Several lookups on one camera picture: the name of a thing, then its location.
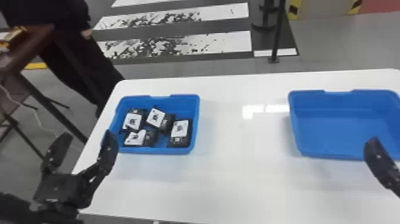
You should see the brown side table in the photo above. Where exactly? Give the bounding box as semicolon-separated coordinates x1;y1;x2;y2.
0;24;89;161

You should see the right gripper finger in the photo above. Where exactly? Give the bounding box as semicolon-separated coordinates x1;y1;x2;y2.
362;136;400;198

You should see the blue tray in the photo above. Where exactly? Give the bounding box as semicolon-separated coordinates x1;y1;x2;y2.
105;94;201;156
287;89;400;161

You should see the person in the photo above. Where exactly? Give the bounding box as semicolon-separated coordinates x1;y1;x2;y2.
0;0;126;119

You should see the striped post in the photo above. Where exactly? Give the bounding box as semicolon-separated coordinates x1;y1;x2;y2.
287;0;302;21
348;0;364;16

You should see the black part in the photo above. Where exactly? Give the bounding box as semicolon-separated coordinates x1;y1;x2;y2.
123;129;159;148
120;108;148;132
145;107;176;134
167;119;193;149

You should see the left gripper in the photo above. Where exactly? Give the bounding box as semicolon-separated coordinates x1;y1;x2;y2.
33;129;120;210

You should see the black post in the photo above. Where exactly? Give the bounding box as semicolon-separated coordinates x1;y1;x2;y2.
267;0;287;64

